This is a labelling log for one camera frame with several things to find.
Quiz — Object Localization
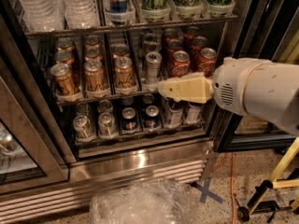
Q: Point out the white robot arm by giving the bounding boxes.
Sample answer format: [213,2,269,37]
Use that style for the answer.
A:
[158,57,299,136]

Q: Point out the front left red cola can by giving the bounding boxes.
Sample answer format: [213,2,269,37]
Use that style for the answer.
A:
[168,50,191,77]

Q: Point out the red cola can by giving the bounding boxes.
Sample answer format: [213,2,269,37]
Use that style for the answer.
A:
[168,50,191,77]
[195,48,217,77]

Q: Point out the front right red cola can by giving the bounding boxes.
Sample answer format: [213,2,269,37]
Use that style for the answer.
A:
[195,48,217,77]

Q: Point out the slim silver can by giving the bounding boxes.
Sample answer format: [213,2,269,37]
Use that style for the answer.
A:
[146,51,162,85]

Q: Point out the front right dark blue can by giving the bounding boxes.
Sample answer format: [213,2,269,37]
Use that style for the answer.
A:
[145,105,160,129]

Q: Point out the dark blue can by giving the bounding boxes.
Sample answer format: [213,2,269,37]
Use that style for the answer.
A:
[145,105,160,129]
[121,107,137,132]

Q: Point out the front right gold can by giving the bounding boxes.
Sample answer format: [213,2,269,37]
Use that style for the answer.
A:
[114,57,136,89]

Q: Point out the gold can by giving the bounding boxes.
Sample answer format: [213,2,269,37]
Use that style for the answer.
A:
[114,57,136,89]
[112,44,130,59]
[54,49,76,67]
[84,48,104,61]
[84,60,108,92]
[50,63,79,96]

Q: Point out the front left dark blue can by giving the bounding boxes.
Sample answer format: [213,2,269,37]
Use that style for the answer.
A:
[121,107,137,132]

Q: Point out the front right silver green can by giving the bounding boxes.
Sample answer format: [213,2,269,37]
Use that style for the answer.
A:
[98,113,117,136]

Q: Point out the silver green can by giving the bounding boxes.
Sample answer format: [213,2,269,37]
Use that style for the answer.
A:
[98,113,117,136]
[73,115,93,139]

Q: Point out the right fridge glass door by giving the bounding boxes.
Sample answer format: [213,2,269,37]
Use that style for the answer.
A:
[216,0,299,152]

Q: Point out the front middle gold can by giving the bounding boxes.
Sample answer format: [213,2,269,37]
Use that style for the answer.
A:
[84,60,108,92]

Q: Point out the stainless steel fridge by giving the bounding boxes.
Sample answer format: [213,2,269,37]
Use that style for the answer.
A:
[0,0,260,224]

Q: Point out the front left silver green can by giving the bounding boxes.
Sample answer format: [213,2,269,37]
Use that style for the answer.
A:
[73,115,93,139]

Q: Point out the blue silver energy can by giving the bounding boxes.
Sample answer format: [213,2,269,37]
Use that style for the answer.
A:
[103,0,135,26]

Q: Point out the front left gold can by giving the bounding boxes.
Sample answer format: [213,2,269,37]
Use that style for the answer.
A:
[50,63,79,96]

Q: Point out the left fridge door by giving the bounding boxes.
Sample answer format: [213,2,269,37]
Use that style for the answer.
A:
[0,58,68,196]

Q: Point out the right white cap bottle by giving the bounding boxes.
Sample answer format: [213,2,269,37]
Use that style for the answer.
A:
[185,102,202,124]

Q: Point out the white cap bottle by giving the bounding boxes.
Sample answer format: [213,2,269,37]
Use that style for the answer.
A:
[164,100,183,128]
[185,102,202,124]

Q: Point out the left white cap bottle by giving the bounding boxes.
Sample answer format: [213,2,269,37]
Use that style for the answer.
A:
[164,100,183,128]

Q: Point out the blue tape cross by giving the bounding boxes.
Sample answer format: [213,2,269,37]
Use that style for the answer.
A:
[192,178,223,203]

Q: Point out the clear plastic bag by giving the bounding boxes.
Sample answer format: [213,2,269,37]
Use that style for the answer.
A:
[90,179,196,224]

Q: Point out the yellow black stand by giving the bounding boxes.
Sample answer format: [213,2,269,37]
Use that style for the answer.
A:
[237,140,299,224]

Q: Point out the right clear water bottle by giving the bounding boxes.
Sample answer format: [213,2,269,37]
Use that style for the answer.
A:
[64,0,99,29]

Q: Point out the clear water bottle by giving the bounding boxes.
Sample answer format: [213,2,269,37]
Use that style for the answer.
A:
[64,0,99,29]
[19,0,64,33]

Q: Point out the left clear water bottle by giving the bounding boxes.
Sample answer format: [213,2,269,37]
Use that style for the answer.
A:
[19,0,64,33]

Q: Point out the orange cable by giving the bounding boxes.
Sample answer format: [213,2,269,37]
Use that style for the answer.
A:
[212,152,237,224]

